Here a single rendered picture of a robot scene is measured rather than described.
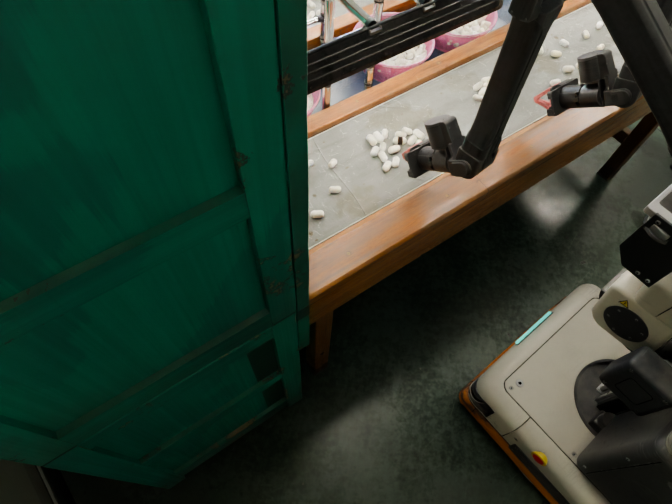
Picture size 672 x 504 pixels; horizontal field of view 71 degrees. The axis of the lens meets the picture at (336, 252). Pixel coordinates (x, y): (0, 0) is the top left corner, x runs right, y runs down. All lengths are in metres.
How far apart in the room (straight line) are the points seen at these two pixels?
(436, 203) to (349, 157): 0.28
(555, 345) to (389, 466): 0.69
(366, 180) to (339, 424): 0.90
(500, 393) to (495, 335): 0.42
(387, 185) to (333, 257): 0.28
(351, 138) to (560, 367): 0.99
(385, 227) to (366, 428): 0.84
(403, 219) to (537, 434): 0.80
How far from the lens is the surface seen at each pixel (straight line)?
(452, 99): 1.55
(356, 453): 1.77
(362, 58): 1.10
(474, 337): 1.96
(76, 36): 0.41
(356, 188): 1.27
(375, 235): 1.17
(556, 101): 1.38
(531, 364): 1.69
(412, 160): 1.17
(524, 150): 1.45
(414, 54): 1.68
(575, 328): 1.80
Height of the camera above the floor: 1.76
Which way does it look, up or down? 61 degrees down
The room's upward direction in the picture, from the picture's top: 5 degrees clockwise
